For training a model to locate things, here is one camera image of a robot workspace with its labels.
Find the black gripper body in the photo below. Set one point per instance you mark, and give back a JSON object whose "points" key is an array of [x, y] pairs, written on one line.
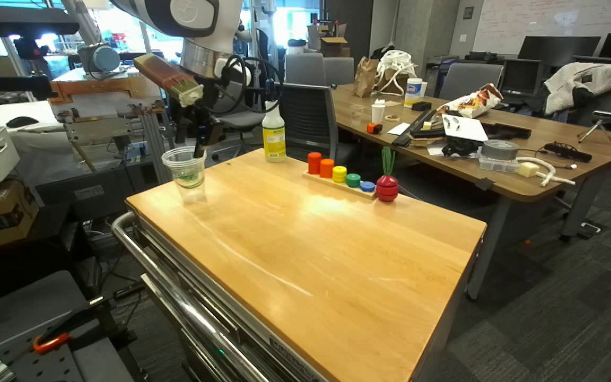
{"points": [[195, 124]]}

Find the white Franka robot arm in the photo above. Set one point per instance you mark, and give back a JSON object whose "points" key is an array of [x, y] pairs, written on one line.
{"points": [[200, 42]]}

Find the grey chair with armrests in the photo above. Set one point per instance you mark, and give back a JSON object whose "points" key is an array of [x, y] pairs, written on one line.
{"points": [[239, 119]]}

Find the spray bottle with yellow liquid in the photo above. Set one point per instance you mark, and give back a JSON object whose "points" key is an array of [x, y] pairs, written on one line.
{"points": [[275, 139]]}

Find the orange wooden board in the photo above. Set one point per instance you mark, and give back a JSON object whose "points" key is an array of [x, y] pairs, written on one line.
{"points": [[94, 87]]}

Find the dark mesh office chair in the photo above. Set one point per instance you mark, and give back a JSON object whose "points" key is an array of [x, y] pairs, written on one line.
{"points": [[309, 117]]}

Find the red cylinder peg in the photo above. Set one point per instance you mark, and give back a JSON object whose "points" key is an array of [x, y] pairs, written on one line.
{"points": [[315, 161]]}

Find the grey round device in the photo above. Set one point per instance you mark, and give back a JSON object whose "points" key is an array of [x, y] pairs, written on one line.
{"points": [[100, 59]]}

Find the orange cylinder peg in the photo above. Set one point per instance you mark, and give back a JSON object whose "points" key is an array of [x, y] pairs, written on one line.
{"points": [[328, 169]]}

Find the yellow cylinder peg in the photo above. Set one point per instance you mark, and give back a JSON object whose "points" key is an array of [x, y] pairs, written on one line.
{"points": [[340, 175]]}

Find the green cylinder peg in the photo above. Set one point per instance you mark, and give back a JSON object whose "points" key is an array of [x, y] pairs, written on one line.
{"points": [[353, 180]]}

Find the small cardboard box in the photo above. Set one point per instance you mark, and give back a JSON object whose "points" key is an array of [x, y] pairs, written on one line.
{"points": [[334, 48]]}

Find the blue cylinder peg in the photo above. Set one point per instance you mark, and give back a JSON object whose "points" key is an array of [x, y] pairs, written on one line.
{"points": [[368, 186]]}

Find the small orange item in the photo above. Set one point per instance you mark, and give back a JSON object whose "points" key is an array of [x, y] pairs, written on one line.
{"points": [[371, 127]]}

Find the black computer mouse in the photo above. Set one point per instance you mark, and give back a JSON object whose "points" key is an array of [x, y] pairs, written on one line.
{"points": [[22, 122]]}

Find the brown paper bag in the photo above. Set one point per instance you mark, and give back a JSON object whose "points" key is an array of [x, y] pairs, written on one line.
{"points": [[365, 76]]}

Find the small white bottle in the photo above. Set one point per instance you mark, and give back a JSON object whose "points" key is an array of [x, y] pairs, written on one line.
{"points": [[378, 113]]}

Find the red apple toy green stem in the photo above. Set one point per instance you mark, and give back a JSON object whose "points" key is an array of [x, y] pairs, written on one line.
{"points": [[387, 190]]}

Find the black overhead shelf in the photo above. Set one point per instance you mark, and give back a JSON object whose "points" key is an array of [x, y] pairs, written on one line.
{"points": [[22, 20]]}

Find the white tub with blue label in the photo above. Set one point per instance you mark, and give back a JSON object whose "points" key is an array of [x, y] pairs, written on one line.
{"points": [[414, 92]]}

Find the grey perforated metal plate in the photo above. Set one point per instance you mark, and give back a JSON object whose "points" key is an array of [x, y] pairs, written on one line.
{"points": [[52, 363]]}

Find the white paper sheet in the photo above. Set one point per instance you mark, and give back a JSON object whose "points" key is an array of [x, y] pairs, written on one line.
{"points": [[466, 127]]}

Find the grey office chair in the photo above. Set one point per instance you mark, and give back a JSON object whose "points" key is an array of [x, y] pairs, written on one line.
{"points": [[467, 76]]}

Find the colourful snack bag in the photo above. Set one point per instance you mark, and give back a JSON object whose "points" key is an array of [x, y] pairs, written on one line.
{"points": [[475, 100]]}

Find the black flat device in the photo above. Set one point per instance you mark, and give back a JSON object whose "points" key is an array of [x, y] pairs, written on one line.
{"points": [[507, 129]]}

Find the small black monitor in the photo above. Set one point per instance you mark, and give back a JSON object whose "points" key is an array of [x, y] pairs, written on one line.
{"points": [[521, 76]]}

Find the brown wooden office table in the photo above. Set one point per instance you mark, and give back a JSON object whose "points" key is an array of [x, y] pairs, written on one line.
{"points": [[553, 129]]}

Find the black comb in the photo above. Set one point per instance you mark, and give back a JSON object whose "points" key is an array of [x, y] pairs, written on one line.
{"points": [[567, 152]]}

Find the black wide computer monitor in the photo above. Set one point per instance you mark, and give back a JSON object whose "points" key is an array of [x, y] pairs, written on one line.
{"points": [[558, 49]]}

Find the white cloth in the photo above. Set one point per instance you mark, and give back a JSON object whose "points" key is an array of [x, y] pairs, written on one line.
{"points": [[581, 81]]}

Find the metal cart frame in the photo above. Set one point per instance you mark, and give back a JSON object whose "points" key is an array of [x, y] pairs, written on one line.
{"points": [[178, 297]]}

